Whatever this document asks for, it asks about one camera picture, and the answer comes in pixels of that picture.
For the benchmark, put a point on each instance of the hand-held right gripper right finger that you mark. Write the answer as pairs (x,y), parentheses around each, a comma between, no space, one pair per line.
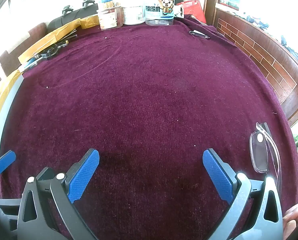
(216,175)

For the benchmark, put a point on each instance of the red shopping bag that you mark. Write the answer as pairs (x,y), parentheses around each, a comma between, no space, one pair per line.
(192,8)

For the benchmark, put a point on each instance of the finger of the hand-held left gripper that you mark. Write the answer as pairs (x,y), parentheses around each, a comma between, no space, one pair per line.
(4,202)
(4,162)

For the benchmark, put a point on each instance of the large clear jar cartoon label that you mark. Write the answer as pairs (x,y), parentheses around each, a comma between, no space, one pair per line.
(160,11)

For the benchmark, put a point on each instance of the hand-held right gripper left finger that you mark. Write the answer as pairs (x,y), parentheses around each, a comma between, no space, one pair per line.
(85,172)

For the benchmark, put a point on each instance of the long black bag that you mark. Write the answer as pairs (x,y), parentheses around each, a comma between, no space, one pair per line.
(71,17)

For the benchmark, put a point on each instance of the pile of dark small items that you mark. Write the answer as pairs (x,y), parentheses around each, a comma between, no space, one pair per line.
(256,20)

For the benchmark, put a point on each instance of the small white packet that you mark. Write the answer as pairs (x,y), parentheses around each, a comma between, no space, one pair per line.
(179,11)

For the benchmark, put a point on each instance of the white plastic tub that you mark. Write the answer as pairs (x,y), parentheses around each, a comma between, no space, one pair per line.
(132,13)

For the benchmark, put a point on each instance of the metal nail clipper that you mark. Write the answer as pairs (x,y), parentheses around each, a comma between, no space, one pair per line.
(200,35)

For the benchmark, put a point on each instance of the clear jar with orange contents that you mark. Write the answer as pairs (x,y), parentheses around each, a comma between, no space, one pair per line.
(110,18)

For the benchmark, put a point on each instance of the clear frame eyeglasses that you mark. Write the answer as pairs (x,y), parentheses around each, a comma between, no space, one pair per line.
(258,155)

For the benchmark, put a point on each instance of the person's right hand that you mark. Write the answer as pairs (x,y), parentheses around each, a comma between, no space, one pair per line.
(295,217)

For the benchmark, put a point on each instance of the black pen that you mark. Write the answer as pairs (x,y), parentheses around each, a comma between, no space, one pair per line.
(62,43)

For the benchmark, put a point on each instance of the yellow-taped box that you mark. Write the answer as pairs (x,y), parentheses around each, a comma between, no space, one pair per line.
(90,22)

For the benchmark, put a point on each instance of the clear jar with striped lid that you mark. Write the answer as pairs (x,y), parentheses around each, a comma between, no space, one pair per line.
(107,1)

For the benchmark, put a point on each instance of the small yellow-taped tray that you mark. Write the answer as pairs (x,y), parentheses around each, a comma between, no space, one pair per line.
(49,38)

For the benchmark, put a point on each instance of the blue plastic object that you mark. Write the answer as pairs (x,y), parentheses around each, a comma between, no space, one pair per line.
(32,62)

